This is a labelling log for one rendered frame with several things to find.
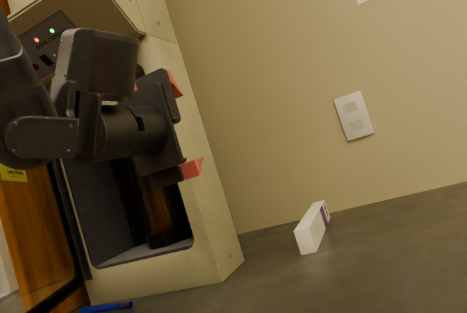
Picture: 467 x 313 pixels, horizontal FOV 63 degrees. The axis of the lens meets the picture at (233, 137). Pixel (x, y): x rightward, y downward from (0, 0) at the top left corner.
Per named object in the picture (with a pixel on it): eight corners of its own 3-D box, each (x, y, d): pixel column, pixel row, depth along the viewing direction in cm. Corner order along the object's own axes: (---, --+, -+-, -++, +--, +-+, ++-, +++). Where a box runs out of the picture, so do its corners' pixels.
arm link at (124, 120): (50, 158, 37) (95, 170, 35) (55, 87, 36) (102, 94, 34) (101, 151, 43) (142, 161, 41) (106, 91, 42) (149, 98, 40)
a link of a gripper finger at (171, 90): (194, 73, 54) (156, 65, 46) (209, 120, 54) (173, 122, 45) (156, 90, 57) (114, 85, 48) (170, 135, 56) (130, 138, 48)
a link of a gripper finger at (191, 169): (208, 119, 54) (173, 119, 45) (224, 167, 53) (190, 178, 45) (170, 134, 56) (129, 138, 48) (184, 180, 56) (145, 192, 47)
